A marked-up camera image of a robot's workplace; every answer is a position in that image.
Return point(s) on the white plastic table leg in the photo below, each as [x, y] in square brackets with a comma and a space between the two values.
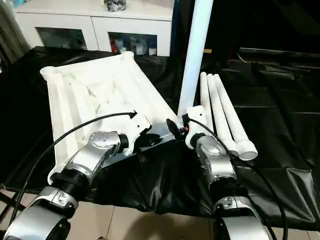
[232, 120]
[205, 95]
[195, 50]
[220, 110]

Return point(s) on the white plastic table top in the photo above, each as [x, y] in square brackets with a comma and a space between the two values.
[95, 90]

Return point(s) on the small tan box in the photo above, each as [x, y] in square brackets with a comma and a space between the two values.
[207, 50]

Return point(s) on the red bottle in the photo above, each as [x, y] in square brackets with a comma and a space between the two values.
[114, 46]

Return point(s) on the black plastic mat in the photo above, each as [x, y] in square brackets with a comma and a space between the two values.
[280, 130]

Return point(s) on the small grey cabinet ornament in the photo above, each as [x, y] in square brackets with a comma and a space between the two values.
[115, 4]

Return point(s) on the black flat screen television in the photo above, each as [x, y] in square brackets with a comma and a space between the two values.
[270, 25]

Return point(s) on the white glass-door cabinet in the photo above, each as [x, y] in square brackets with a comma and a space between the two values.
[85, 22]

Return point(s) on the grey curtain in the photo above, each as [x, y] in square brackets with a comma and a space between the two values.
[10, 30]

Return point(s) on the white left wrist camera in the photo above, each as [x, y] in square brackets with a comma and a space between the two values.
[135, 130]

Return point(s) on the black folding table frame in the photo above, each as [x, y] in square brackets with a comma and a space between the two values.
[6, 200]

